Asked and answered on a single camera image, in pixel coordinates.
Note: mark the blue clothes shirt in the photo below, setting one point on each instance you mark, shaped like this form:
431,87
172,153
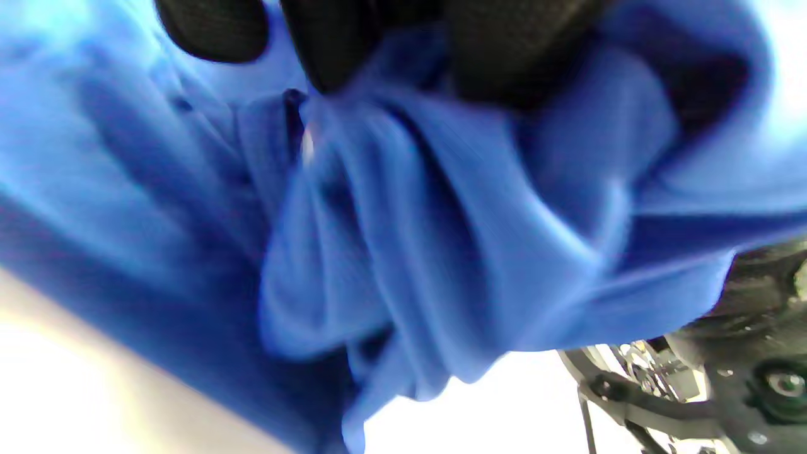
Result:
441,221

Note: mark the person's left hand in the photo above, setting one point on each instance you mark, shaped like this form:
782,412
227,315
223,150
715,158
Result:
504,50

